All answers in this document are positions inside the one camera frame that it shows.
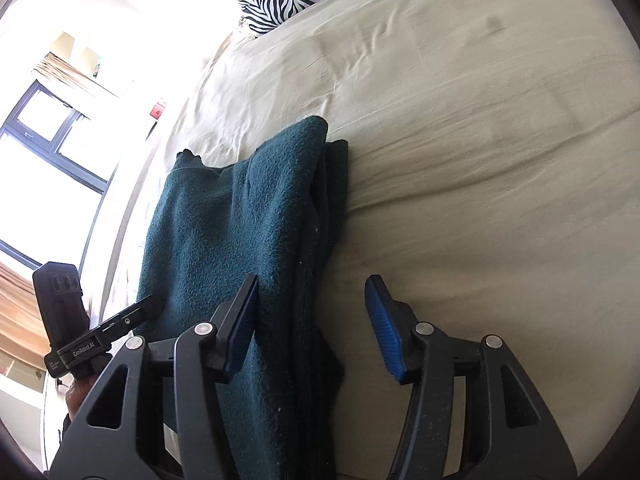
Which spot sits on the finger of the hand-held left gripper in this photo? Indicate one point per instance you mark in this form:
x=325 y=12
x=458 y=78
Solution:
x=132 y=316

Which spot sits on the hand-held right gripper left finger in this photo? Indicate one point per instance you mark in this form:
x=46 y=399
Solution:
x=240 y=342

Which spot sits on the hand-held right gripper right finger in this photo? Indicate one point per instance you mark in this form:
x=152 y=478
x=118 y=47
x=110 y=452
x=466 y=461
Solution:
x=382 y=330

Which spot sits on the dark teal knit sweater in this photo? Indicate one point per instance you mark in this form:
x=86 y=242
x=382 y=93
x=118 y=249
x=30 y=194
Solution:
x=225 y=220

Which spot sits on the person's left hand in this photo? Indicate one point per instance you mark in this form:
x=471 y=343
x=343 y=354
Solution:
x=80 y=392

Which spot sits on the brown striped curtain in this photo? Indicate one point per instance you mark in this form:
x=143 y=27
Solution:
x=15 y=305

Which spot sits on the bed with beige sheet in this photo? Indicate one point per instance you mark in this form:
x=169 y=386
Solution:
x=450 y=160

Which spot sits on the dark framed window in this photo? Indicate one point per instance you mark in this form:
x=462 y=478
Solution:
x=45 y=115

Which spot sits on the small red object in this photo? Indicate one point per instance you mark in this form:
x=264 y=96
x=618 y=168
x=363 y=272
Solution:
x=158 y=109

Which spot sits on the woven window blind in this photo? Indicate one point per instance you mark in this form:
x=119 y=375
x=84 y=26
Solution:
x=65 y=67

